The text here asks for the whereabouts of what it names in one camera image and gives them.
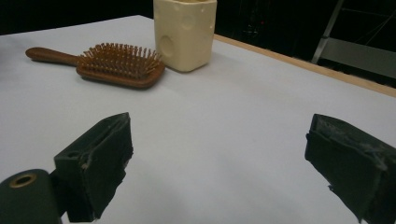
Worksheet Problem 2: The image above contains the cream square cup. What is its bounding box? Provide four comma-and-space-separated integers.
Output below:
152, 0, 218, 74

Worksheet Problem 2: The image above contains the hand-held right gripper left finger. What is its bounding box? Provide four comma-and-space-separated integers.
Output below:
50, 111, 134, 223

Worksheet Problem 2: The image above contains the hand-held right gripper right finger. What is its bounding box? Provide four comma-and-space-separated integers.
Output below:
304, 113, 396, 224

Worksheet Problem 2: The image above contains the white metal stand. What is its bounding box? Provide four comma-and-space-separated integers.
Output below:
311, 0, 396, 80

